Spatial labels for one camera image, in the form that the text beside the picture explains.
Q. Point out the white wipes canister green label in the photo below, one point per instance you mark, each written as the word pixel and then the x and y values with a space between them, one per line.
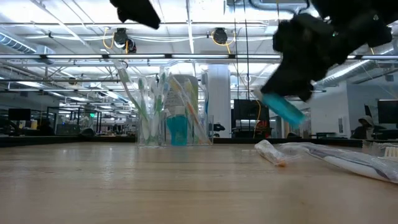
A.
pixel 183 81

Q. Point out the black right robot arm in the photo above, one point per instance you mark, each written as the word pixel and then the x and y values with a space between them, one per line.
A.
pixel 367 18

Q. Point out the clear acrylic organizer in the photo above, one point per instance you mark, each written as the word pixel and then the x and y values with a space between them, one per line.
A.
pixel 212 130

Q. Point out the black monitor on stand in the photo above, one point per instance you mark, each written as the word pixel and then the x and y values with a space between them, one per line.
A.
pixel 248 109

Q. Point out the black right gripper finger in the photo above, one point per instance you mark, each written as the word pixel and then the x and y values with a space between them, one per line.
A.
pixel 281 82
pixel 304 88

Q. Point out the long ceiling light rail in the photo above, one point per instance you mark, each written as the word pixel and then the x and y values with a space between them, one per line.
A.
pixel 199 56

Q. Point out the silver ventilation duct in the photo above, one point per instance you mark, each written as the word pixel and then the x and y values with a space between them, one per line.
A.
pixel 15 43
pixel 345 72

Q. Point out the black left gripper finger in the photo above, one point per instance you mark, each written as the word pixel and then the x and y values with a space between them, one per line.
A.
pixel 119 7
pixel 143 12

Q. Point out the person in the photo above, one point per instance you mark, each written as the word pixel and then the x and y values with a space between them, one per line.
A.
pixel 365 127

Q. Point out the blue mouthwash bottle white cap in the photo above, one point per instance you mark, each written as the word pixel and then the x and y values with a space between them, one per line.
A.
pixel 283 109
pixel 177 130

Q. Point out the yellow container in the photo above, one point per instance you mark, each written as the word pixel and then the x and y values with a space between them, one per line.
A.
pixel 33 124

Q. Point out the white round column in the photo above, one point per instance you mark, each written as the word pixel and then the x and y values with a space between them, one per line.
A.
pixel 222 99

